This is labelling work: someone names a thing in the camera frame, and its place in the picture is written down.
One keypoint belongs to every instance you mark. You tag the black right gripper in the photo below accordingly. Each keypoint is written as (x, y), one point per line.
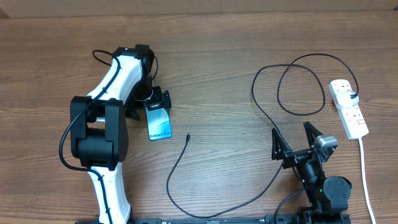
(279, 150)

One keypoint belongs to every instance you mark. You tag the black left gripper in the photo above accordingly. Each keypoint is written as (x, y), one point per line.
(161, 99)

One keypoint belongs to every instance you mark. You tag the blue Galaxy smartphone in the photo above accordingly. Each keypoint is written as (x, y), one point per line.
(159, 124)

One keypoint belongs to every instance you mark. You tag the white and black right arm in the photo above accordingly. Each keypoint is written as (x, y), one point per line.
(327, 196)

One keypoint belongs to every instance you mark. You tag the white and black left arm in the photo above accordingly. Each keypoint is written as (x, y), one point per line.
(98, 125)

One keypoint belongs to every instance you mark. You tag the white charger plug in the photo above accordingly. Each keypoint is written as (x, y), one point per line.
(346, 99)

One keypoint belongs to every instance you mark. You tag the white power strip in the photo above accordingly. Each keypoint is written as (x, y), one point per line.
(351, 118)

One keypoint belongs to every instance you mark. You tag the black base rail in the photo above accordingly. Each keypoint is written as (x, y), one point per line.
(268, 219)

